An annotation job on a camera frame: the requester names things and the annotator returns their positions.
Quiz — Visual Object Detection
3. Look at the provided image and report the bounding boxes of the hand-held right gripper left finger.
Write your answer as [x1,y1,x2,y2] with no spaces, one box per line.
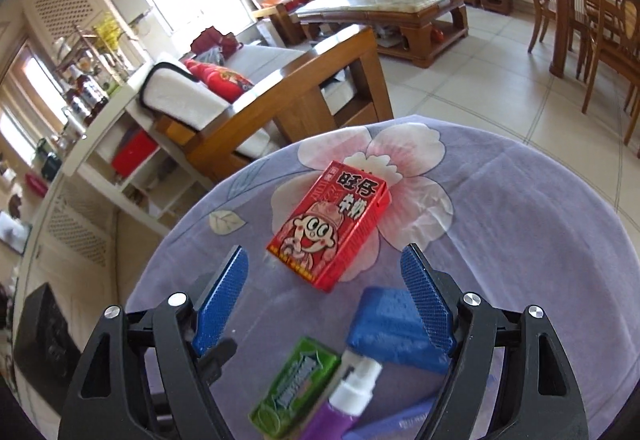
[57,245,249,440]

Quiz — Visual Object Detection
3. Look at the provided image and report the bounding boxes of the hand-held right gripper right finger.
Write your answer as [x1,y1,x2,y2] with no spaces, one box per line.
[400,243,590,440]

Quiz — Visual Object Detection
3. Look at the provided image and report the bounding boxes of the red milk carton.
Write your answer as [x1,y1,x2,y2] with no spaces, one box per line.
[266,161,390,293]

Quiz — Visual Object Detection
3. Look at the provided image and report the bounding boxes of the blue sponge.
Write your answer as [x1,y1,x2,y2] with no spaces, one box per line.
[346,286,451,375]

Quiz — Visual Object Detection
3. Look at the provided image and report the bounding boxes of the green gum pack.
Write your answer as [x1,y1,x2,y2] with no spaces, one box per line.
[249,337,342,440]

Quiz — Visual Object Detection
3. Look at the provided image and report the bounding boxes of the purple spray bottle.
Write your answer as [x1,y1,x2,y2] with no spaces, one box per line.
[300,352,383,440]

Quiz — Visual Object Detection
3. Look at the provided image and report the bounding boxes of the light blue flat packet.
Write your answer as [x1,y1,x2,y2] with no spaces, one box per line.
[345,395,441,440]

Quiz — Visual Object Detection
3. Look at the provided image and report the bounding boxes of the red box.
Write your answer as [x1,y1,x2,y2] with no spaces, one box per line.
[111,130,160,178]

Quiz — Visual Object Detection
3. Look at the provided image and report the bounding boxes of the black box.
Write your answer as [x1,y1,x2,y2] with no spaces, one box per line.
[12,282,83,383]

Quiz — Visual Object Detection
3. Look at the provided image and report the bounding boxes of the white shelf unit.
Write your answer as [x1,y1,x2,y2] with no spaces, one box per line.
[62,60,216,236]

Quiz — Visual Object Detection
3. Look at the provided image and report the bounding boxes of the white sofa cushion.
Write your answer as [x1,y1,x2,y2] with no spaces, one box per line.
[141,62,236,118]

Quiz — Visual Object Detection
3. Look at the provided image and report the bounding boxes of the red printed cushion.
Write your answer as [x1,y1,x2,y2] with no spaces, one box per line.
[182,59,253,103]

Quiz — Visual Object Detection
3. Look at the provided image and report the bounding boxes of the wooden sofa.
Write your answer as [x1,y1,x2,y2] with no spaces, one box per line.
[140,24,393,171]

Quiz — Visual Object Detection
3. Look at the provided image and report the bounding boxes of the dark glass bottle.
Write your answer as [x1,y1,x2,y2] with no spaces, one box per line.
[75,72,110,113]
[64,87,96,126]

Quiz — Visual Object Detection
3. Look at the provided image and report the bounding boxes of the dark red bag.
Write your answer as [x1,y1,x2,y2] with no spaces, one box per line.
[191,27,243,58]

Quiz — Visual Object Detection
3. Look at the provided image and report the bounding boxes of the wooden armchair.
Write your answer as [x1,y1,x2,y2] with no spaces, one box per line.
[249,0,346,46]

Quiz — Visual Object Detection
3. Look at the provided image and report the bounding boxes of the yellow flowers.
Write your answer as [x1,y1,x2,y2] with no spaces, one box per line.
[92,12,126,53]

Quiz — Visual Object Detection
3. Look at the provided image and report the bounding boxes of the wooden marble-top coffee table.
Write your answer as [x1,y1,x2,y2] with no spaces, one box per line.
[295,0,470,69]

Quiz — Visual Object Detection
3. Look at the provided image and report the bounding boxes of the wooden dining table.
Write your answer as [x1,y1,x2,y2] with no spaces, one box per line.
[550,0,640,81]

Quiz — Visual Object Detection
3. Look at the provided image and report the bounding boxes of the white lattice cabinet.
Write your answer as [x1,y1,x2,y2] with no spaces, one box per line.
[22,0,108,51]

